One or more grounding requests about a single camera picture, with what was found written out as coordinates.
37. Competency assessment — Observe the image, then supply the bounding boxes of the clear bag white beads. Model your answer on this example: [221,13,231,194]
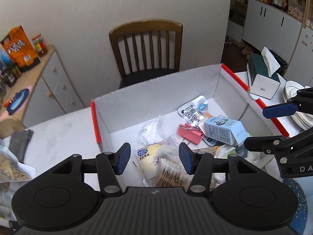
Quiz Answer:
[139,115,165,146]

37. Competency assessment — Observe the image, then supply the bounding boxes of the white wall cabinets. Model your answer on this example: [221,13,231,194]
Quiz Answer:
[227,0,313,79]

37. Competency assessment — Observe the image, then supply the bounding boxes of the orange snack bag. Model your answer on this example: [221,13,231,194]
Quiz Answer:
[1,25,40,73]

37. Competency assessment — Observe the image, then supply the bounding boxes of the blueberry bread packet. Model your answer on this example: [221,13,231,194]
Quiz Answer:
[136,144,170,187]

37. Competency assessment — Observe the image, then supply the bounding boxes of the cotton swab bag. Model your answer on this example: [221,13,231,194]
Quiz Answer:
[154,145,193,191]

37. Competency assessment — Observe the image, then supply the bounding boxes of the grey folded cloth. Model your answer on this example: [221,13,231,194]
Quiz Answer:
[8,129,33,163]

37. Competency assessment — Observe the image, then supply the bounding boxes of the stacked white plates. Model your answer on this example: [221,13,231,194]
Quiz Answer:
[283,81,312,130]

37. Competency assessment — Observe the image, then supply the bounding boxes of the blue globe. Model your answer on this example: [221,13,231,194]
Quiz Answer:
[1,50,14,72]

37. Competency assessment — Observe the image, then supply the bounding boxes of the red cardboard box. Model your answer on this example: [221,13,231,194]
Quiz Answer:
[89,63,298,194]

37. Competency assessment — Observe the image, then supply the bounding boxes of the red lid sauce jar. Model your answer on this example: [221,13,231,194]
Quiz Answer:
[32,34,48,57]

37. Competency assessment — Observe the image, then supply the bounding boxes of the white mask bag green label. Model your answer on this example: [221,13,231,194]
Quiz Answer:
[215,143,262,167]

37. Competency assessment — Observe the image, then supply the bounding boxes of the red binder clip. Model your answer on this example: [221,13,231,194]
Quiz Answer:
[177,123,204,145]

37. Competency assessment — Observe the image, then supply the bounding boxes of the white sideboard cabinet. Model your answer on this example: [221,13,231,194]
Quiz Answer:
[0,44,85,128]

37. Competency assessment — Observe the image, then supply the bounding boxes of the light blue carton box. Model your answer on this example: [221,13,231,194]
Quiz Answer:
[204,117,249,146]

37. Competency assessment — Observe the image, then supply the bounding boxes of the white green tea bag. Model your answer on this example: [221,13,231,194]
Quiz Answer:
[1,145,37,183]

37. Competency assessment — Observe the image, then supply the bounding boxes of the green white tissue box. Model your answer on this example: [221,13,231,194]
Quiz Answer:
[247,47,281,100]

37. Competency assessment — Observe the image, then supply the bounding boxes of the wooden chair behind table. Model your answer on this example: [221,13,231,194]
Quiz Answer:
[108,19,183,89]

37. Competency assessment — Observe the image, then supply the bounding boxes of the gold foil snack packet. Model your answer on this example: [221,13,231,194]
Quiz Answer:
[192,146,219,155]

